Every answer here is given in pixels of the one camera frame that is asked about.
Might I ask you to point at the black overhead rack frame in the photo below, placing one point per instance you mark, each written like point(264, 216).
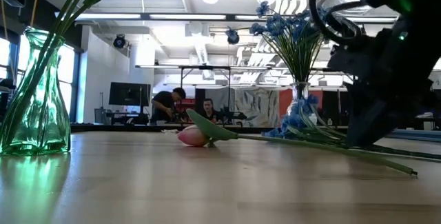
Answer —
point(193, 67)

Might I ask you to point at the clear cut-glass vase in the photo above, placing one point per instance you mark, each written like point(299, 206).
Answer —
point(300, 91)

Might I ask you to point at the person leaning over bench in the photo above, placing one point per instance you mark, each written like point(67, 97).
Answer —
point(165, 105)

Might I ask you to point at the green glass vase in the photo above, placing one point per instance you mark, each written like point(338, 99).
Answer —
point(44, 124)

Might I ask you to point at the leaf-patterned screen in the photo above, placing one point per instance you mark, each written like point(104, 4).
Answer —
point(256, 107)

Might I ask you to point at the black ceiling spotlight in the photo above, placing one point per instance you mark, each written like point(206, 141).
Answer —
point(119, 41)
point(233, 38)

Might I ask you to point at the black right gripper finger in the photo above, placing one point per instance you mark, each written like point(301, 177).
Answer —
point(410, 113)
point(368, 127)

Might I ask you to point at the black monitor on stand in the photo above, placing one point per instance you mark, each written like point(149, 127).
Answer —
point(129, 93)

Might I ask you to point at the sparse blue flower spray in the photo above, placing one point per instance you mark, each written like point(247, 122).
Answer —
point(275, 24)

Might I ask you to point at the single pink tulip stem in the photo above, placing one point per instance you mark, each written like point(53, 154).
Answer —
point(193, 136)

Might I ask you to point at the pink tulip bunch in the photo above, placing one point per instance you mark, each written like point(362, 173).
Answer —
point(69, 10)

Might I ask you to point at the seated person facing camera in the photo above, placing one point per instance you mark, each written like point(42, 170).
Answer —
point(208, 108)

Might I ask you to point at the blue flower sprig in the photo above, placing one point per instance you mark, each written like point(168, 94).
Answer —
point(305, 31)

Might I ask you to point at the long ceiling light strip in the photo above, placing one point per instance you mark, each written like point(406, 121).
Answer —
point(110, 16)
point(187, 16)

